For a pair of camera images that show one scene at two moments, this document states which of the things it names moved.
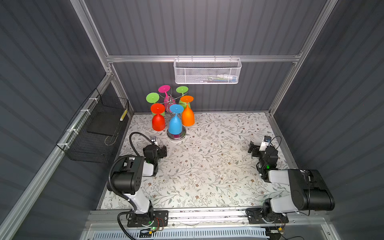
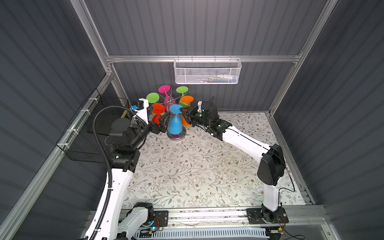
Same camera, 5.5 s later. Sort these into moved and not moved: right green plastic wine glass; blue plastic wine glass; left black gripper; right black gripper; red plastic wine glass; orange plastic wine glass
Moved: right black gripper; left black gripper
Not moved: orange plastic wine glass; right green plastic wine glass; blue plastic wine glass; red plastic wine glass
